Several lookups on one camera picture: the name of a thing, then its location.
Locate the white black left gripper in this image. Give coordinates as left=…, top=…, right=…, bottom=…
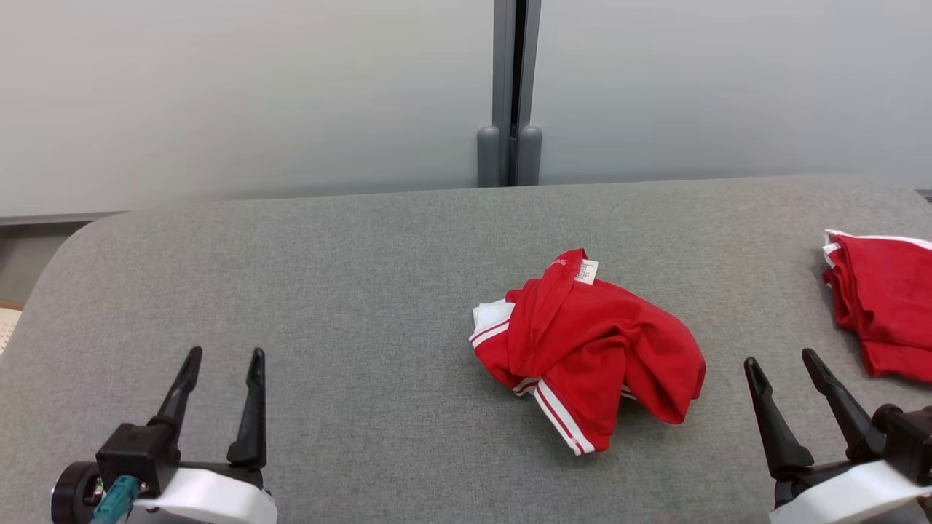
left=135, top=346, right=280, bottom=524

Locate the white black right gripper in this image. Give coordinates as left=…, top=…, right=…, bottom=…
left=743, top=348, right=932, bottom=524

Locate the red shirt with white trim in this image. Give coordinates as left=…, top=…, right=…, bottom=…
left=470, top=248, right=707, bottom=456
left=821, top=229, right=932, bottom=384

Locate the cream perforated panel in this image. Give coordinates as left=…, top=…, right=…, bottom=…
left=0, top=298, right=24, bottom=357

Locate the teal camera cable plug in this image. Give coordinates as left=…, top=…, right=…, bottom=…
left=91, top=475, right=141, bottom=524

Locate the grey partition base rail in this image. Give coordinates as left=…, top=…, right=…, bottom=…
left=0, top=210, right=126, bottom=226

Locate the grey partition post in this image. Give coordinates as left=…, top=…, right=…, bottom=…
left=476, top=0, right=544, bottom=188

